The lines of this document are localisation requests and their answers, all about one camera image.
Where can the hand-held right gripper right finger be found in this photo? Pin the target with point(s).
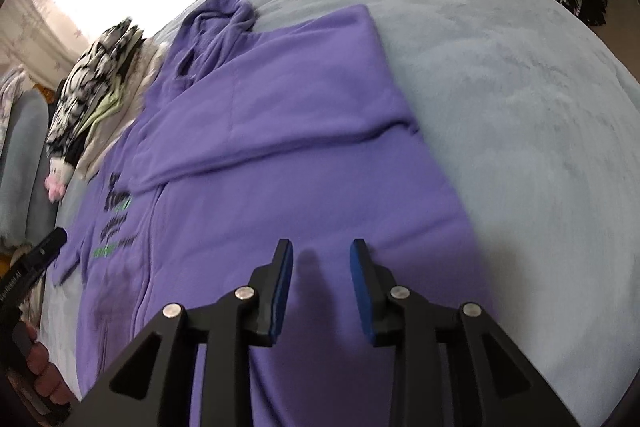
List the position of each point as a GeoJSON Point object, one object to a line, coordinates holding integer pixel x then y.
{"type": "Point", "coordinates": [359, 277]}

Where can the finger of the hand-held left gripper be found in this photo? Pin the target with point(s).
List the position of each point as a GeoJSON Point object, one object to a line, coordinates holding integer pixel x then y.
{"type": "Point", "coordinates": [47, 246]}

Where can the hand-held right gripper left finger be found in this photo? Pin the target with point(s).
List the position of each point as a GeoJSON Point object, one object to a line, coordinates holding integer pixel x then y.
{"type": "Point", "coordinates": [284, 277]}

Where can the purple hoodie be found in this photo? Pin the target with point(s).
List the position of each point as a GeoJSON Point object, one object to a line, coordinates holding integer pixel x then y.
{"type": "Point", "coordinates": [280, 157]}

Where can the person's left hand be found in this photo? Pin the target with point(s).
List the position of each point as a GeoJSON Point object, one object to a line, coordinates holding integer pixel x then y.
{"type": "Point", "coordinates": [42, 369]}

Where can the white pink soft toy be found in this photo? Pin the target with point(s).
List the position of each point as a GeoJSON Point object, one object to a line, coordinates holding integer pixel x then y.
{"type": "Point", "coordinates": [56, 182]}

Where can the grey blue plush cushion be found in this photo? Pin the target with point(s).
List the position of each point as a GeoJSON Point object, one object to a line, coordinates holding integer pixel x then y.
{"type": "Point", "coordinates": [22, 157]}

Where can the light green folded garment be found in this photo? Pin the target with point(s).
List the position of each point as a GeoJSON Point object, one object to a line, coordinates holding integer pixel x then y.
{"type": "Point", "coordinates": [102, 112]}

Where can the black white patterned folded garment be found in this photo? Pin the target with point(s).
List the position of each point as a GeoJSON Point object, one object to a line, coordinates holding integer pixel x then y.
{"type": "Point", "coordinates": [90, 77]}

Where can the grey blue bed blanket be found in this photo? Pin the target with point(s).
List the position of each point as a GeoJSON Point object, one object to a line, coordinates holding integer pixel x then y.
{"type": "Point", "coordinates": [500, 107]}

